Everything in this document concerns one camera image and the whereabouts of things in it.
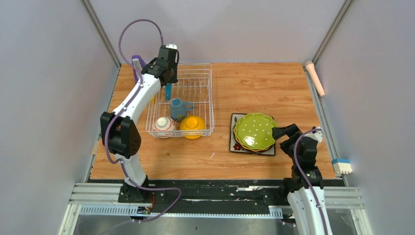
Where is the round red rimmed plate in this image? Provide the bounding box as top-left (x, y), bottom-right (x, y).
top-left (234, 129), bottom-right (276, 154)

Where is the blue polka dot plate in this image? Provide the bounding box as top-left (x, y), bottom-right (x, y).
top-left (165, 83), bottom-right (173, 101)

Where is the green polka dot plate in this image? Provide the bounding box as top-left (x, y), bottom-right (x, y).
top-left (233, 113), bottom-right (278, 152)

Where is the teal floral mug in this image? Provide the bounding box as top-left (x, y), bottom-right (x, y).
top-left (170, 98), bottom-right (194, 121)

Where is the square floral plate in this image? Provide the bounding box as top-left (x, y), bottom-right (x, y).
top-left (229, 113), bottom-right (277, 156)

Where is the white orange patterned bowl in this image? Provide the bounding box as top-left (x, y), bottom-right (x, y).
top-left (153, 116), bottom-right (176, 139)

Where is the yellow ribbed bowl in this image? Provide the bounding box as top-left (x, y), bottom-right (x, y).
top-left (179, 116), bottom-right (206, 140)

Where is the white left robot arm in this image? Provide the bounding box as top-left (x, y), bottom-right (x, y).
top-left (100, 44), bottom-right (180, 202)

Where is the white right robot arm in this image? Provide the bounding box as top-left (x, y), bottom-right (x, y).
top-left (272, 124), bottom-right (332, 235)

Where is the purple metronome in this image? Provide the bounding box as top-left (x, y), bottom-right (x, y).
top-left (132, 55), bottom-right (146, 84)

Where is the white blue toy block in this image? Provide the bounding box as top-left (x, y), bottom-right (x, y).
top-left (331, 158), bottom-right (353, 175)

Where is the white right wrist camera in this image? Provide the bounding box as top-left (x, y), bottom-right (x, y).
top-left (312, 127), bottom-right (323, 143)

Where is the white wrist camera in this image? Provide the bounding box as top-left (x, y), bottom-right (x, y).
top-left (312, 127), bottom-right (323, 143)
top-left (166, 44), bottom-right (177, 50)

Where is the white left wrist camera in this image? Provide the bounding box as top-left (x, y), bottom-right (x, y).
top-left (166, 44), bottom-right (177, 50)

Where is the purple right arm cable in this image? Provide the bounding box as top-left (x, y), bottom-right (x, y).
top-left (293, 128), bottom-right (329, 235)

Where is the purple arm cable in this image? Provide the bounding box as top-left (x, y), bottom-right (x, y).
top-left (293, 128), bottom-right (329, 235)
top-left (103, 19), bottom-right (182, 223)

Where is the white wire dish rack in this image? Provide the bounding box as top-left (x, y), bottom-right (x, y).
top-left (146, 63), bottom-right (214, 139)

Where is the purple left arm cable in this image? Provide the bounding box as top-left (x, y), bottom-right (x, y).
top-left (103, 19), bottom-right (182, 223)

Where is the beige cylinder handle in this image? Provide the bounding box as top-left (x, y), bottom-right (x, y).
top-left (304, 61), bottom-right (325, 97)

